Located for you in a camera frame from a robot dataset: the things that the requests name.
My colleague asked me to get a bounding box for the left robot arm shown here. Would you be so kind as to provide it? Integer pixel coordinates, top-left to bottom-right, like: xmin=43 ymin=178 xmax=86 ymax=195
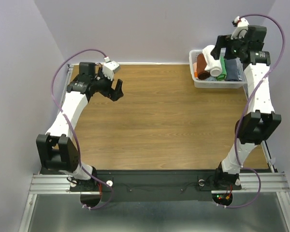
xmin=36 ymin=59 xmax=124 ymax=190

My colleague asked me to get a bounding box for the green rolled towel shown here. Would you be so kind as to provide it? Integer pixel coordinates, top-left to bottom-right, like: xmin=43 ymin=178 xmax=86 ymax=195
xmin=216 ymin=56 xmax=227 ymax=81

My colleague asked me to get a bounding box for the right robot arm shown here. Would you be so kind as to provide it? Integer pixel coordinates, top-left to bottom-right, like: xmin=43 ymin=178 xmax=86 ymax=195
xmin=211 ymin=25 xmax=282 ymax=189

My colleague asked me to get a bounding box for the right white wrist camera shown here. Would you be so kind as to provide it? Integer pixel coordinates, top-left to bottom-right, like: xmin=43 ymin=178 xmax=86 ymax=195
xmin=231 ymin=16 xmax=249 ymax=40

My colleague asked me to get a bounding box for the light blue rolled towel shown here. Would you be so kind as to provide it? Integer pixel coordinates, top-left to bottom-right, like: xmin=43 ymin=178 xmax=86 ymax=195
xmin=206 ymin=76 xmax=217 ymax=81

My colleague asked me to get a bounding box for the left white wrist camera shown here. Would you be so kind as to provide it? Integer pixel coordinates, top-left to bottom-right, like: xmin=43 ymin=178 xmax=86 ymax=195
xmin=102 ymin=61 xmax=120 ymax=81

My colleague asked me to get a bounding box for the white plastic basket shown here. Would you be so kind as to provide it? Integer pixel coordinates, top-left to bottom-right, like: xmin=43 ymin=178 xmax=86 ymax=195
xmin=188 ymin=49 xmax=247 ymax=89

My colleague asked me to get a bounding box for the orange rolled towel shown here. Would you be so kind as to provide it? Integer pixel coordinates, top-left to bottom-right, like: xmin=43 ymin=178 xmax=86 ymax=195
xmin=193 ymin=62 xmax=198 ymax=79

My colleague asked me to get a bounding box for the white towel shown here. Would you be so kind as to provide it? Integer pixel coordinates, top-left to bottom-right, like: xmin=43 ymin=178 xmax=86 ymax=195
xmin=202 ymin=45 xmax=222 ymax=77

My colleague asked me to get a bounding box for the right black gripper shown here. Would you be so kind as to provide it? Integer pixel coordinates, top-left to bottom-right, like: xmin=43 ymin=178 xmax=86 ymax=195
xmin=209 ymin=31 xmax=247 ymax=60

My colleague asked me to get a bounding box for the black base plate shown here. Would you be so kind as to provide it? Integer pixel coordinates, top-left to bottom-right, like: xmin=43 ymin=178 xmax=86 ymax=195
xmin=68 ymin=170 xmax=241 ymax=204

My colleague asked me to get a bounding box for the dark blue towel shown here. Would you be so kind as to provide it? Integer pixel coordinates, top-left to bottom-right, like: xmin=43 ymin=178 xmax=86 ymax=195
xmin=225 ymin=59 xmax=241 ymax=81

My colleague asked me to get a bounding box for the brown rolled towel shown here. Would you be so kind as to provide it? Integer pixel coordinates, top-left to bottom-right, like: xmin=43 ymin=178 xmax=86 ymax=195
xmin=196 ymin=53 xmax=210 ymax=80

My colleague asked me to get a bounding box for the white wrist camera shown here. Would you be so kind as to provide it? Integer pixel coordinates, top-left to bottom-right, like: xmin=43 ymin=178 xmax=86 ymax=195
xmin=231 ymin=16 xmax=249 ymax=40
xmin=102 ymin=61 xmax=120 ymax=81

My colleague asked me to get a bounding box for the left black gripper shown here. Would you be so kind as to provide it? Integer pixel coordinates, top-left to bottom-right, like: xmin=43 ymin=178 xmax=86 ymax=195
xmin=91 ymin=67 xmax=124 ymax=102

